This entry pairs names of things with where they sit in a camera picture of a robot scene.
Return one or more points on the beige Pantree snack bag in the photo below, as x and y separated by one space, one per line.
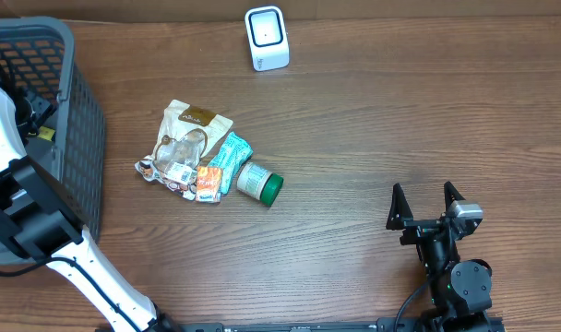
186 135

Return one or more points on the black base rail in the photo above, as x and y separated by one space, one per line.
380 325

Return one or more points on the green lid white jar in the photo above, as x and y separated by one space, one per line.
259 183

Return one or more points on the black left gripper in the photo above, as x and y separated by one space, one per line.
30 129

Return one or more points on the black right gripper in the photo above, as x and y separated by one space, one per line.
401 218

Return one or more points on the orange snack packet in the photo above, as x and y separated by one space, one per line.
208 184

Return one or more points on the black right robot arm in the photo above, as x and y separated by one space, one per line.
460 290

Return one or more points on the white barcode scanner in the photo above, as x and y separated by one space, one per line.
267 38

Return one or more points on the yellow and blue bar packet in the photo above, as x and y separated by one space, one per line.
46 133

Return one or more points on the teal snack packet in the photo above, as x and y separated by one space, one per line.
233 154

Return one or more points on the dark grey plastic basket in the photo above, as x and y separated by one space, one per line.
40 53

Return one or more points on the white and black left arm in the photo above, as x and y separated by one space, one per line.
41 220

